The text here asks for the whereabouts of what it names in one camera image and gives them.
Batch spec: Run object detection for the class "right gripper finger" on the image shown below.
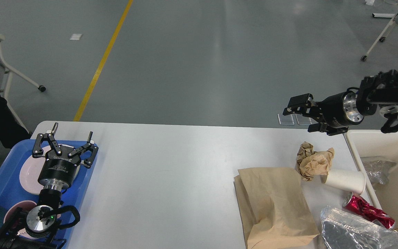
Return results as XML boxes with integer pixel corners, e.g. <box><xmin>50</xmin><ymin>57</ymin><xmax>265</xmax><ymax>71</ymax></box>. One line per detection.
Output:
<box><xmin>307</xmin><ymin>121</ymin><xmax>349</xmax><ymax>136</ymax></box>
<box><xmin>282</xmin><ymin>93</ymin><xmax>323</xmax><ymax>120</ymax></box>

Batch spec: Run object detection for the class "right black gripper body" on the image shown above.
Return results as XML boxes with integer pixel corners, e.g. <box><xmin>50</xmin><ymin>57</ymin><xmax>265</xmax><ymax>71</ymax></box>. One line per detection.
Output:
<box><xmin>319</xmin><ymin>91</ymin><xmax>364</xmax><ymax>129</ymax></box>

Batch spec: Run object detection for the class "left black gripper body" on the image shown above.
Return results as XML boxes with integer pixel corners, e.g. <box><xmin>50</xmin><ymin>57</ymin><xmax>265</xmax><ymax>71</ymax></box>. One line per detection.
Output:
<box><xmin>38</xmin><ymin>152</ymin><xmax>82</xmax><ymax>189</ymax></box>

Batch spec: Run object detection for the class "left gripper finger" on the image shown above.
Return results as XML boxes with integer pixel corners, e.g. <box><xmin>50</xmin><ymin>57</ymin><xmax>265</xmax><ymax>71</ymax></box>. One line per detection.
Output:
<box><xmin>68</xmin><ymin>131</ymin><xmax>99</xmax><ymax>169</ymax></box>
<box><xmin>32</xmin><ymin>122</ymin><xmax>62</xmax><ymax>158</ymax></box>

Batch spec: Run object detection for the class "pink plate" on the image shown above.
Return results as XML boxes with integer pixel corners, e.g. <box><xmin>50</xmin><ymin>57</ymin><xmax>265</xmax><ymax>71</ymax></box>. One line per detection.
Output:
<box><xmin>19</xmin><ymin>144</ymin><xmax>80</xmax><ymax>195</ymax></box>

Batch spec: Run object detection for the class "pink HOME mug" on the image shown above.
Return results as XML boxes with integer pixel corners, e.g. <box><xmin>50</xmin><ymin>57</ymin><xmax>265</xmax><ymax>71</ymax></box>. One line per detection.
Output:
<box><xmin>3</xmin><ymin>200</ymin><xmax>45</xmax><ymax>244</ymax></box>

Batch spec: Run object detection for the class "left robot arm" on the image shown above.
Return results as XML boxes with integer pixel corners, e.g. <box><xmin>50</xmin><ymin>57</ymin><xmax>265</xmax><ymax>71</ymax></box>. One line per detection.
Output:
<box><xmin>0</xmin><ymin>123</ymin><xmax>99</xmax><ymax>249</ymax></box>

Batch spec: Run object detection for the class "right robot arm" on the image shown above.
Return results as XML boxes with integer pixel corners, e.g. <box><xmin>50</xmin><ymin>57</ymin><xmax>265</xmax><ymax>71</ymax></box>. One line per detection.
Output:
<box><xmin>283</xmin><ymin>70</ymin><xmax>398</xmax><ymax>136</ymax></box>

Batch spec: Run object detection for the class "right floor outlet plate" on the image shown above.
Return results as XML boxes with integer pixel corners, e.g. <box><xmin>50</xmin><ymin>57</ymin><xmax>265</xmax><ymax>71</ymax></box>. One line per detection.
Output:
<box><xmin>295</xmin><ymin>114</ymin><xmax>314</xmax><ymax>126</ymax></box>

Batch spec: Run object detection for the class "floor outlet plate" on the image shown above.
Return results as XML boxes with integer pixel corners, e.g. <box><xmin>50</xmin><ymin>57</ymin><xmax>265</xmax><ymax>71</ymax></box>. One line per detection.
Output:
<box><xmin>295</xmin><ymin>114</ymin><xmax>314</xmax><ymax>126</ymax></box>
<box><xmin>277</xmin><ymin>113</ymin><xmax>294</xmax><ymax>126</ymax></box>

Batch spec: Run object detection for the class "left floor outlet plate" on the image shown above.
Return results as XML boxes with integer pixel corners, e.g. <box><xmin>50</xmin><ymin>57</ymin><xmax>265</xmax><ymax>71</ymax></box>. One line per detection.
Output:
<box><xmin>277</xmin><ymin>113</ymin><xmax>294</xmax><ymax>126</ymax></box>

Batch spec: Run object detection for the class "crumpled brown paper ball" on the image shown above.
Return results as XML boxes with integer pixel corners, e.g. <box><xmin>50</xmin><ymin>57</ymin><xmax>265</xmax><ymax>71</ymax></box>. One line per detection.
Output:
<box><xmin>296</xmin><ymin>141</ymin><xmax>335</xmax><ymax>182</ymax></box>

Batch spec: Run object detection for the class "white paper cup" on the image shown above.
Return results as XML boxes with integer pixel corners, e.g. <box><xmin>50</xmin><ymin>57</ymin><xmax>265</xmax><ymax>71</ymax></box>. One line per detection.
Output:
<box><xmin>320</xmin><ymin>169</ymin><xmax>366</xmax><ymax>194</ymax></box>

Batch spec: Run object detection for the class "crumpled clear plastic wrap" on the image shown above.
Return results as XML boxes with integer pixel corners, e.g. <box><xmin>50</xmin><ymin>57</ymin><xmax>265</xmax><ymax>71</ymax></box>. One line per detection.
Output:
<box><xmin>360</xmin><ymin>156</ymin><xmax>397</xmax><ymax>185</ymax></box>

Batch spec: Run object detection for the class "white plastic bin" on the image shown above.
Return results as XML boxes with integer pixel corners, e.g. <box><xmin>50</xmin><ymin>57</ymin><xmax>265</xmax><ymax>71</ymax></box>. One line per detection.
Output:
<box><xmin>345</xmin><ymin>130</ymin><xmax>398</xmax><ymax>228</ymax></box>

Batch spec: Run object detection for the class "crushed red can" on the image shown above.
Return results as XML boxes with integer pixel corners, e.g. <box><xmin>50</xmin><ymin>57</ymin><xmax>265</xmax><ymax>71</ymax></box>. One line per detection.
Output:
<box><xmin>342</xmin><ymin>192</ymin><xmax>396</xmax><ymax>230</ymax></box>

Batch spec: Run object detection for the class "brown paper bag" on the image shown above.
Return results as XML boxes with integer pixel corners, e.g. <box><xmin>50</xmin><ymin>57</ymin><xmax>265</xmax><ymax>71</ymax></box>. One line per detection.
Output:
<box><xmin>234</xmin><ymin>167</ymin><xmax>319</xmax><ymax>249</ymax></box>

